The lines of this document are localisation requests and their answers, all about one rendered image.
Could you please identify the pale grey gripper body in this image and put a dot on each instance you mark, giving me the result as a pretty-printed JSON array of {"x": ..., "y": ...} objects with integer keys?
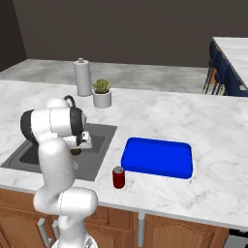
[{"x": 86, "y": 145}]

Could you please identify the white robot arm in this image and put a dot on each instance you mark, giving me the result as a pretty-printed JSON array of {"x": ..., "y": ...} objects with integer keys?
[{"x": 53, "y": 164}]

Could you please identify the brown round produce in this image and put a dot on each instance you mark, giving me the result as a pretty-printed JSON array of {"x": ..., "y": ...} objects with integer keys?
[{"x": 76, "y": 152}]

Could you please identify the grey kitchen sink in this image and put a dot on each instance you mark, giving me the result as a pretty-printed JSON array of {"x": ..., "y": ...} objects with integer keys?
[{"x": 97, "y": 135}]

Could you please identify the black curved faucet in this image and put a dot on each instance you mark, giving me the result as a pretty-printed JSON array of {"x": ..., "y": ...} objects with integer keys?
[{"x": 71, "y": 99}]

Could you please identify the blue tray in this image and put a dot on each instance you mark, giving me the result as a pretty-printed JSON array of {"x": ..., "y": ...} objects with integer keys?
[{"x": 158, "y": 158}]

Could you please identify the red can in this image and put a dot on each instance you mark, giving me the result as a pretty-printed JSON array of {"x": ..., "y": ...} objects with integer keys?
[{"x": 118, "y": 179}]

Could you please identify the green plant in white pot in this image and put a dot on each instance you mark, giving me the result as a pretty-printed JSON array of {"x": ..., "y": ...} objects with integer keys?
[{"x": 102, "y": 98}]

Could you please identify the white paper towel roll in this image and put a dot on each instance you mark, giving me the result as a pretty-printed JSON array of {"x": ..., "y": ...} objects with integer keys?
[{"x": 83, "y": 77}]

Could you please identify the wooden cupboard door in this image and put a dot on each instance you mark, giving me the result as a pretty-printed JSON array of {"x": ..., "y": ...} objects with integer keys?
[
  {"x": 184, "y": 234},
  {"x": 19, "y": 226},
  {"x": 111, "y": 234}
]

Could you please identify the dark blue bar stool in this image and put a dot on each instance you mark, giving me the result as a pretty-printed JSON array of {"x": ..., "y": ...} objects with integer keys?
[
  {"x": 234, "y": 84},
  {"x": 223, "y": 76},
  {"x": 212, "y": 64}
]

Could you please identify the grey dishwasher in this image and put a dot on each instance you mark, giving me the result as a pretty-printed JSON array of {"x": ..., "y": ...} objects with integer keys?
[{"x": 237, "y": 240}]

